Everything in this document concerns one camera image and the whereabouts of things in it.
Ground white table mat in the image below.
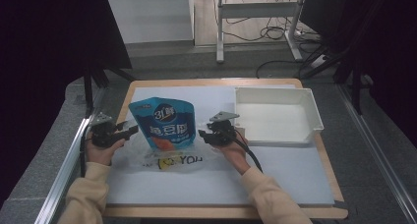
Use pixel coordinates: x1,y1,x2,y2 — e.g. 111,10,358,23
105,84,336,207

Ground white power strip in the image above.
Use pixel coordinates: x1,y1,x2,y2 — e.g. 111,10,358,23
309,53,329,70

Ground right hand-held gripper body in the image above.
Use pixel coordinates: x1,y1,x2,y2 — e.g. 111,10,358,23
206,110,241,147

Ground white metal desk frame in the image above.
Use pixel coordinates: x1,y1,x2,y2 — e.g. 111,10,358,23
213,0,309,64

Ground person's left hand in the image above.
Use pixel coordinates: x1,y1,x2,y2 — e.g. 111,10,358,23
85,136,126,167

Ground aluminium rail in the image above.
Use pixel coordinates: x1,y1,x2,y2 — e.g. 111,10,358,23
33,85,111,224
336,82,417,224

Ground white cabinet panel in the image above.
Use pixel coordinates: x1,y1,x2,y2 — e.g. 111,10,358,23
106,0,195,45

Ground blue snack pouch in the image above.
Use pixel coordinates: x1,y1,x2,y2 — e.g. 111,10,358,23
128,96,198,150

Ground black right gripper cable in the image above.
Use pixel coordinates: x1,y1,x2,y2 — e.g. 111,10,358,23
233,129,264,173

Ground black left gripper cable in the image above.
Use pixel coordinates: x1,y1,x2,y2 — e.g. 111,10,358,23
79,126,92,179

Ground dark curtain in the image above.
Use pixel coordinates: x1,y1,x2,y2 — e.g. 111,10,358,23
299,0,417,148
0,0,133,208

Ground person's right hand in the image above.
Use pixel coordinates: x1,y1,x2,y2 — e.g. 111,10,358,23
211,128,253,176

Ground black stand legs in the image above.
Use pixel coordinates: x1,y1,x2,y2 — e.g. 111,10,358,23
82,62,137,118

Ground white plastic box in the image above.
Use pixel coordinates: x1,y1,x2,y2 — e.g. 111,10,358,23
233,86,326,146

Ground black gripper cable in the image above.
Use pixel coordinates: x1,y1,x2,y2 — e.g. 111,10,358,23
233,129,264,173
79,126,92,179

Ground black floor cables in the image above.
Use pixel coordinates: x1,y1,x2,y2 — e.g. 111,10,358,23
212,0,328,80

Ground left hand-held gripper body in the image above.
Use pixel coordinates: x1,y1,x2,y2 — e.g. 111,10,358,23
89,111,123,149

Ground clear printed plastic bag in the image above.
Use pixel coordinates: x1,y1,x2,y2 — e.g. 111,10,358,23
112,118,215,173

